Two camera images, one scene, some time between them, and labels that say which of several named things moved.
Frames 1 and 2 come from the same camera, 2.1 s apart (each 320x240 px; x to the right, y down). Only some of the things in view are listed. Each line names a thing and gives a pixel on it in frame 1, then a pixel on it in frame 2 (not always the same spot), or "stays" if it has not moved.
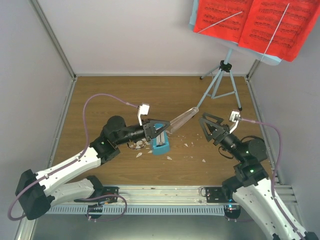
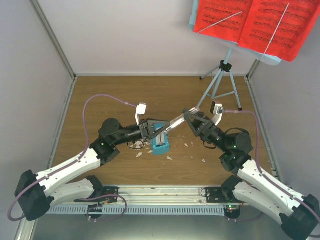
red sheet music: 278,28 stays
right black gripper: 217,132 → 205,129
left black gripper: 149,129 stays
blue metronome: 160,144 stays
